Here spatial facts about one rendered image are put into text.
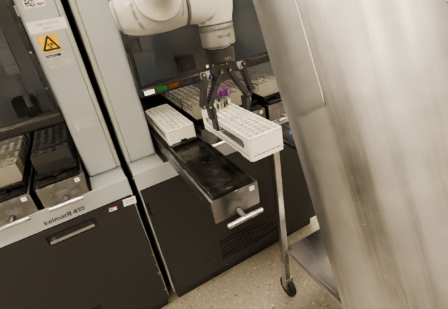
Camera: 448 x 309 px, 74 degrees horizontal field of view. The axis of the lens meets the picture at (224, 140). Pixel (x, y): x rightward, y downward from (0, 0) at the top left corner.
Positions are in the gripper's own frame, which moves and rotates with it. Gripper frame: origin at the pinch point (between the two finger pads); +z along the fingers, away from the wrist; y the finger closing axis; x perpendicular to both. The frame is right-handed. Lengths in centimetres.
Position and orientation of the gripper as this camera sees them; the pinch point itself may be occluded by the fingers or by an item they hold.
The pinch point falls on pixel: (231, 116)
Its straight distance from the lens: 88.6
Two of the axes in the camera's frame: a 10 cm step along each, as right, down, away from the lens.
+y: 8.8, -3.4, 3.5
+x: -4.5, -3.3, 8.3
